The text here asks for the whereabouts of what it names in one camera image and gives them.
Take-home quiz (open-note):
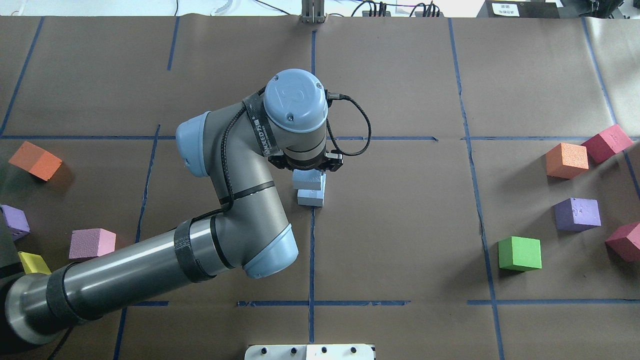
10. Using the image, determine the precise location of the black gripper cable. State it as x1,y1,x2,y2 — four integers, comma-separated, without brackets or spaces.
192,86,373,223

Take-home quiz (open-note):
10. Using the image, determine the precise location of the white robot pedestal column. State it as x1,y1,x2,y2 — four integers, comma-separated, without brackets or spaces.
244,343,377,360

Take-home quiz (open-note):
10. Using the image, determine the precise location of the orange foam block right side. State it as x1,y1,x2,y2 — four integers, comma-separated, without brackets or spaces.
544,142,590,180

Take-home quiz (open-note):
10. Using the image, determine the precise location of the yellow foam block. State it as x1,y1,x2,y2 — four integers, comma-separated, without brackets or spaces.
18,251,52,275

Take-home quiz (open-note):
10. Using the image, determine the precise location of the red foam block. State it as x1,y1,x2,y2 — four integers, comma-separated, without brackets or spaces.
582,124,634,164

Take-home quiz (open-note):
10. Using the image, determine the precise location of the orange foam block left side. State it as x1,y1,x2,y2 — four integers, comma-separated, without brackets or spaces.
8,141,63,182

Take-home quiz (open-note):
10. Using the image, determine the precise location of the purple foam block left side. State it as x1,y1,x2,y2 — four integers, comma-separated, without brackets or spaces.
1,203,31,241

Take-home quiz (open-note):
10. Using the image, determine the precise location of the aluminium frame post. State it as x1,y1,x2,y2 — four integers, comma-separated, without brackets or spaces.
299,0,327,24

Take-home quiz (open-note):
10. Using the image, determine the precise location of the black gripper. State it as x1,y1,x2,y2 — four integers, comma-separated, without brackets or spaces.
268,152,344,172

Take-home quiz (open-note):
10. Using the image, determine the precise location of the orange foam block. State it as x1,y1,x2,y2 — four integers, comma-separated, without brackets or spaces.
544,142,590,180
8,141,63,182

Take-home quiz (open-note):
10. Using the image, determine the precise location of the pink foam block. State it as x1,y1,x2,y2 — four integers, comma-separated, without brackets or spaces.
68,228,117,260

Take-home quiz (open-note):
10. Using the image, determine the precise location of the black power box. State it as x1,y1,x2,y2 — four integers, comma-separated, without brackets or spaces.
476,0,560,19

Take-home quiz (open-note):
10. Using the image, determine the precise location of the green foam block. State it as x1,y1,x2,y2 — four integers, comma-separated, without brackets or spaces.
497,235,543,272

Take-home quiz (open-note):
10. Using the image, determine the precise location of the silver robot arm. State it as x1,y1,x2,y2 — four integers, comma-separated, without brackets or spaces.
1,68,348,354

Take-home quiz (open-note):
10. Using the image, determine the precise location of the light blue foam block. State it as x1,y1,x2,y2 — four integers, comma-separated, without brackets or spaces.
297,173,326,208

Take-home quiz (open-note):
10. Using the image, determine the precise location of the purple foam block right side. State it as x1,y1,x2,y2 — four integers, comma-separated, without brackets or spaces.
552,197,602,233

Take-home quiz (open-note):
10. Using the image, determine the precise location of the purple foam block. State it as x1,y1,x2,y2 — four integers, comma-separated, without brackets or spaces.
552,197,602,233
1,203,31,241

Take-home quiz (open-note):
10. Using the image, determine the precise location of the magenta foam block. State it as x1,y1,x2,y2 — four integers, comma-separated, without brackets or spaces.
605,221,640,262

